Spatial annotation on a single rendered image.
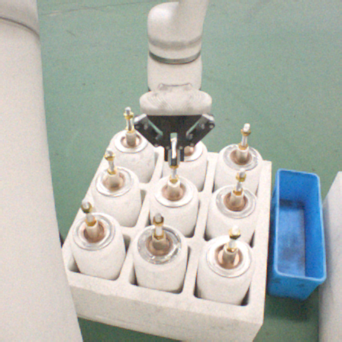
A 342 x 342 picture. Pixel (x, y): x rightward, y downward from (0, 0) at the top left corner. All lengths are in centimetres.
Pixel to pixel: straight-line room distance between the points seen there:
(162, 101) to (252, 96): 94
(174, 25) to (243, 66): 111
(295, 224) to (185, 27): 68
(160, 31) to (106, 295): 46
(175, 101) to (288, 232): 61
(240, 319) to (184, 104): 38
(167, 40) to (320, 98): 105
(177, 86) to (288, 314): 59
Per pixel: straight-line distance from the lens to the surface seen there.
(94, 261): 65
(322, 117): 136
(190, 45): 47
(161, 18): 46
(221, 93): 137
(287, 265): 94
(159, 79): 49
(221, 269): 61
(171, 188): 67
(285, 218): 101
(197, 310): 66
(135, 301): 67
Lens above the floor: 80
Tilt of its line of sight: 48 degrees down
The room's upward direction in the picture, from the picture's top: straight up
